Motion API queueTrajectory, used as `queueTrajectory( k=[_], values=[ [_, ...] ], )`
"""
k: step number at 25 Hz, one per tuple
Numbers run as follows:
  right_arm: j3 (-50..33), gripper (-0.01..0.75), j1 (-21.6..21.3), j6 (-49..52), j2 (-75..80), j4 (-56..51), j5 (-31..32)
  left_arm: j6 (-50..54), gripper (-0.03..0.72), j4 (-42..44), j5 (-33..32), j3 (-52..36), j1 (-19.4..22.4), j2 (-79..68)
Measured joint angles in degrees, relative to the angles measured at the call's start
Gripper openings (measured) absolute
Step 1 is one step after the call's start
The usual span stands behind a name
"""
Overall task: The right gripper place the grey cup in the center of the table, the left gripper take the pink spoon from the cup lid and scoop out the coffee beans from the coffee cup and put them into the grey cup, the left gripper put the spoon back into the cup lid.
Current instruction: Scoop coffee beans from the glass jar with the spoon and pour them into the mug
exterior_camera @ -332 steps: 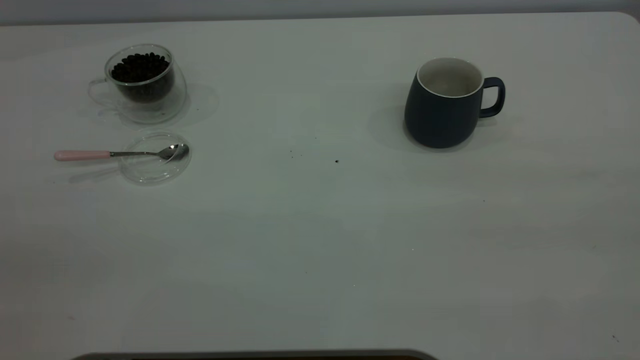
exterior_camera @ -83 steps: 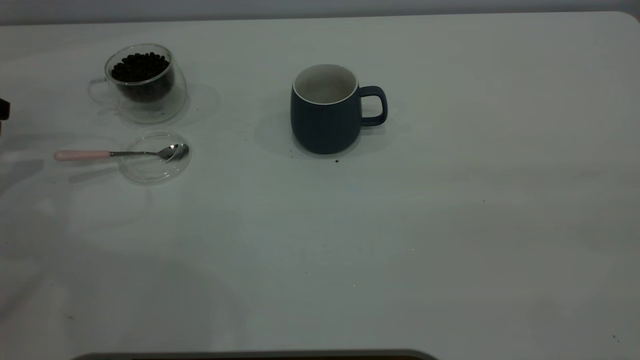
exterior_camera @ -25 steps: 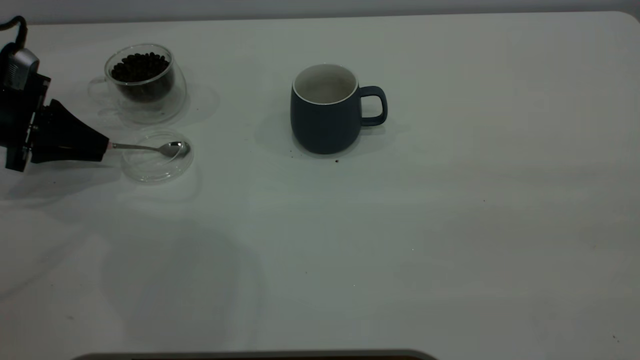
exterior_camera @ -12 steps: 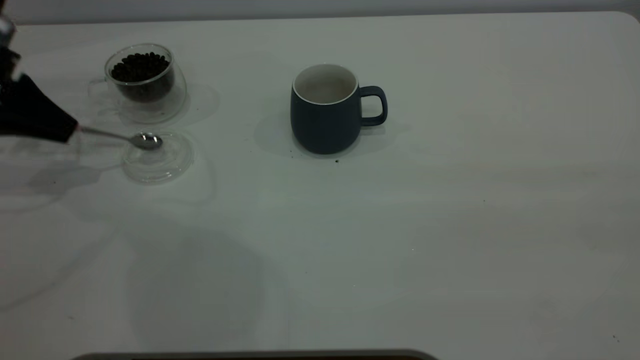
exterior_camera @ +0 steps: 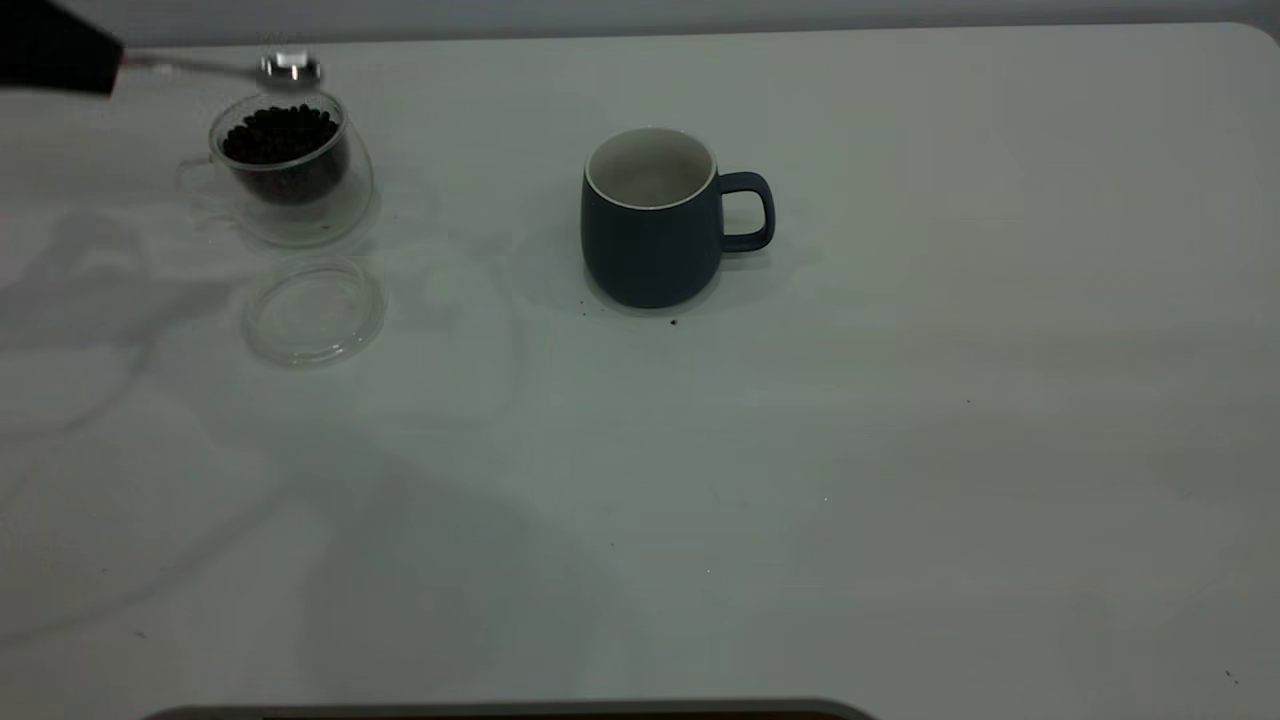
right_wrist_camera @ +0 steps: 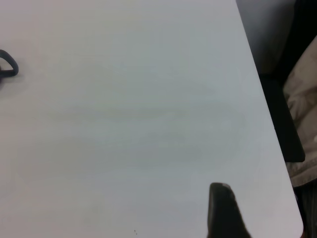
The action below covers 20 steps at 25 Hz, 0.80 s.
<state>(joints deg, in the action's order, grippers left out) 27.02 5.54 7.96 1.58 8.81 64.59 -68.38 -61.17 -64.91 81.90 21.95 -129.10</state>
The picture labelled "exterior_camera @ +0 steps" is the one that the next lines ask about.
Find clear double-wall glass cup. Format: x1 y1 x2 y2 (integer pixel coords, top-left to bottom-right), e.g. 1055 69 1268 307
176 88 376 249

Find dark coffee beans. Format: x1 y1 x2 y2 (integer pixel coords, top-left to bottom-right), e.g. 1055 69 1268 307
221 104 349 206

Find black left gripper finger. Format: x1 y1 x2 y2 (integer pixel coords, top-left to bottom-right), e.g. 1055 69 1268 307
0 55 123 99
0 0 126 63

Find pink-handled metal spoon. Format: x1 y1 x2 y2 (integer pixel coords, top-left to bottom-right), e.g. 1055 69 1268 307
118 50 324 89

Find clear glass lid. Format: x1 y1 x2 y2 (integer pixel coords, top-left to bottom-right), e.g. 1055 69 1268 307
243 258 388 368

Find dark grey ceramic mug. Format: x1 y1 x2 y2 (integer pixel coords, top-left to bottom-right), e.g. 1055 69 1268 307
581 126 776 310

